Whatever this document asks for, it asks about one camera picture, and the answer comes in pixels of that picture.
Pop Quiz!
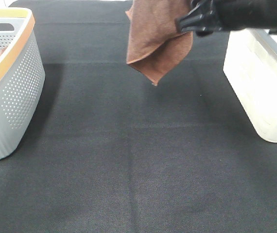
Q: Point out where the brown towel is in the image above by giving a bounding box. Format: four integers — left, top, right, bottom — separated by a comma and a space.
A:
126, 0, 193, 85

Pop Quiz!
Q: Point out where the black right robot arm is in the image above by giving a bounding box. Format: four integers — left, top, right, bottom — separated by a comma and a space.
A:
175, 0, 277, 36

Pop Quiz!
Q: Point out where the black fabric table mat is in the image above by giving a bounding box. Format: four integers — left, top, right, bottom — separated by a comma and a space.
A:
0, 0, 277, 233

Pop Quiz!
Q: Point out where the white slotted storage basket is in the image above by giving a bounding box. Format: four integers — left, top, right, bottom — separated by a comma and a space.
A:
223, 29, 277, 143

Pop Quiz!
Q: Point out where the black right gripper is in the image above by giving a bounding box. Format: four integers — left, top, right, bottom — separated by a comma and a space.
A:
175, 0, 224, 37

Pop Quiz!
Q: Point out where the grey perforated laundry basket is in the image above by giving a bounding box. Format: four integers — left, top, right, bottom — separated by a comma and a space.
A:
0, 7, 45, 159

